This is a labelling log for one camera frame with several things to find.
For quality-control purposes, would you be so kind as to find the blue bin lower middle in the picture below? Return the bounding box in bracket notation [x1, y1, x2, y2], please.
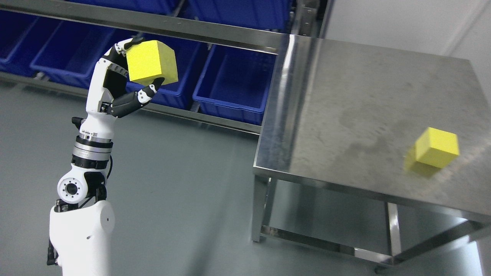
[125, 34, 209, 110]

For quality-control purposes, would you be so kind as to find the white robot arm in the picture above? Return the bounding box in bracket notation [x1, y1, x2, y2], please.
[47, 135, 115, 276]

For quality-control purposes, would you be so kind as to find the yellow foam block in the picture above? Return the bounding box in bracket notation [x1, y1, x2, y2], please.
[126, 40, 179, 86]
[415, 127, 460, 168]

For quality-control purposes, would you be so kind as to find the blue bin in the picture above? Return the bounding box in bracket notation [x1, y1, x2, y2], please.
[125, 34, 209, 110]
[30, 21, 136, 89]
[192, 45, 276, 125]

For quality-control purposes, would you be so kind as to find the blue bin lower right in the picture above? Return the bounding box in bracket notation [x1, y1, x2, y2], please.
[192, 45, 276, 125]

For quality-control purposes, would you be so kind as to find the blue bin lower left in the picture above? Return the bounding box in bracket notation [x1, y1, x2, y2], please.
[30, 21, 136, 89]

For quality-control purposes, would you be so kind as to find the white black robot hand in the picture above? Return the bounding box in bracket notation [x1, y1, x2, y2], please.
[79, 37, 165, 143]

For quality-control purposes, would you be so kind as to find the steel shelf rack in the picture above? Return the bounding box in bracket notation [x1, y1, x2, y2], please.
[1, 0, 318, 135]

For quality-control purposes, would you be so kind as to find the stainless steel table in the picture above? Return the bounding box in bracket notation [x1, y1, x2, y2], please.
[250, 38, 490, 274]

